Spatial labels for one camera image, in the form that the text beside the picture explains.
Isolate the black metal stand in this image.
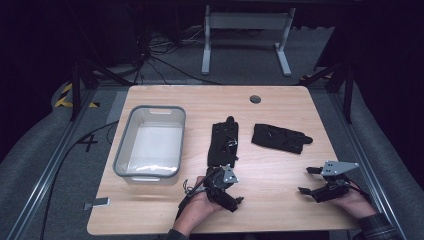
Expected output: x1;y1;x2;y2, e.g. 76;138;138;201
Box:
69;58;134;122
298;61;354;124

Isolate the grey metal bracket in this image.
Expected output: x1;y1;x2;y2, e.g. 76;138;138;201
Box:
83;197;111;211

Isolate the bundle of floor cables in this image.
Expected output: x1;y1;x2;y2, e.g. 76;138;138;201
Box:
133;26;221;86

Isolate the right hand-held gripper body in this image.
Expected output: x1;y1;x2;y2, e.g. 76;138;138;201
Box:
311;160;360;204

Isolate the grey metal desk frame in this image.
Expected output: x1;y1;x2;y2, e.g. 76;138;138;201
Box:
200;4;297;77

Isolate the person's right hand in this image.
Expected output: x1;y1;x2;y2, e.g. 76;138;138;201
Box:
328;188;378;220

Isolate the yellow black hazard tape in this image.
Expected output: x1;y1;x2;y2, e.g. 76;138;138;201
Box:
54;82;101;109

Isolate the white plastic basin grey rim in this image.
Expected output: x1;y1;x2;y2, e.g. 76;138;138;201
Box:
112;105;187;186

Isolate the aluminium rail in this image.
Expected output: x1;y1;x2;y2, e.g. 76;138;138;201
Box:
6;89;98;240
328;93;406;240

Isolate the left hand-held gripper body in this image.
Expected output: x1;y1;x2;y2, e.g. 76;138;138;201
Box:
203;164;240;213

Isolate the black floor cable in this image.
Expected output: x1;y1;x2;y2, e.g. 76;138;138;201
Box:
39;119;120;240

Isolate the black glove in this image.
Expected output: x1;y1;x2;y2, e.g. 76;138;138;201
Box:
250;123;314;155
207;115;240;169

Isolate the person's left hand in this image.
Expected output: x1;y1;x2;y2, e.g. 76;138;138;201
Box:
173;175;225;237

